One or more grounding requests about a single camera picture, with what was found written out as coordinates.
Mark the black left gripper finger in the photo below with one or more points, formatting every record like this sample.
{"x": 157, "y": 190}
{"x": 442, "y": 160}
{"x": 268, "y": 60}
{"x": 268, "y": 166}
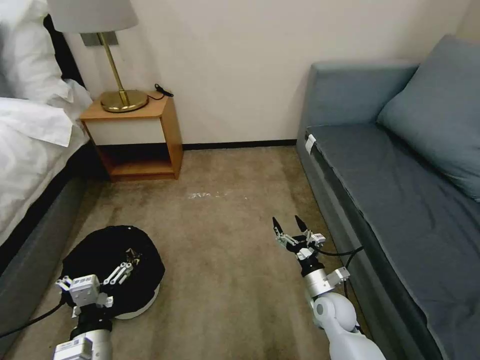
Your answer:
{"x": 119, "y": 272}
{"x": 64, "y": 283}

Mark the brass lamp with white shade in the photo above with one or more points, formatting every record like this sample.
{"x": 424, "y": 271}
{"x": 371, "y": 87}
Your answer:
{"x": 93, "y": 15}

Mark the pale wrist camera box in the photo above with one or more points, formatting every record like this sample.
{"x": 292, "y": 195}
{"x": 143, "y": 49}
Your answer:
{"x": 318, "y": 237}
{"x": 85, "y": 290}

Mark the white round trash bin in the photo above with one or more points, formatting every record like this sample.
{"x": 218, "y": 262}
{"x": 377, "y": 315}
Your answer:
{"x": 138, "y": 305}

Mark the grey wall switch plate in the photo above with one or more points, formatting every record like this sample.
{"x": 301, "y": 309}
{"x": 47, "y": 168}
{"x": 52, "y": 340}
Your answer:
{"x": 90, "y": 39}

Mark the white sofa tag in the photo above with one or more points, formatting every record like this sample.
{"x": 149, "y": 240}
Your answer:
{"x": 311, "y": 144}

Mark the wooden nightstand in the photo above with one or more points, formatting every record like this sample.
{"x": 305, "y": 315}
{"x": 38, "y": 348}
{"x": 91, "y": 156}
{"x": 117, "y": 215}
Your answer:
{"x": 127, "y": 129}

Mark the white pillow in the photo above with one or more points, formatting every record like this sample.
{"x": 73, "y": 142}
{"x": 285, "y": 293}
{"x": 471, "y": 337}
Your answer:
{"x": 26, "y": 52}

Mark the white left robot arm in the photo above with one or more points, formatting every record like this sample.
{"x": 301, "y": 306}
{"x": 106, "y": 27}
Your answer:
{"x": 88, "y": 343}

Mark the blue-grey sofa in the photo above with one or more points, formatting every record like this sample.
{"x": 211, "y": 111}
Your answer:
{"x": 375, "y": 195}

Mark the dark headboard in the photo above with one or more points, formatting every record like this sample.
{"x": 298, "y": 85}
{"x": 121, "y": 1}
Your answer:
{"x": 65, "y": 60}

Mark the blue-grey sofa cushion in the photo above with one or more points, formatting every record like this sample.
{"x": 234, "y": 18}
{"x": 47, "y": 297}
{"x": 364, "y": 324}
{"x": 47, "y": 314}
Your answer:
{"x": 442, "y": 112}

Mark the black baseboard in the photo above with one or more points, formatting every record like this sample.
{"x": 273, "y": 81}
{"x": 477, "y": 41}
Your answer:
{"x": 240, "y": 144}

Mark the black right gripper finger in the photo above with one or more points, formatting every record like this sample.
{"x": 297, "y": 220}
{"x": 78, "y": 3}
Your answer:
{"x": 301, "y": 224}
{"x": 279, "y": 232}

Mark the white bed duvet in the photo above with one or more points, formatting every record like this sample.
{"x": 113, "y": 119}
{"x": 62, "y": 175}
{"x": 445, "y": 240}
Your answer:
{"x": 30, "y": 150}

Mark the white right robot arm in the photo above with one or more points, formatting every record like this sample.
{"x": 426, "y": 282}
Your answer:
{"x": 337, "y": 315}

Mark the grey bed base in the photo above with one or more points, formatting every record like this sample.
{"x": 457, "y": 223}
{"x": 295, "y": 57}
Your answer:
{"x": 33, "y": 247}

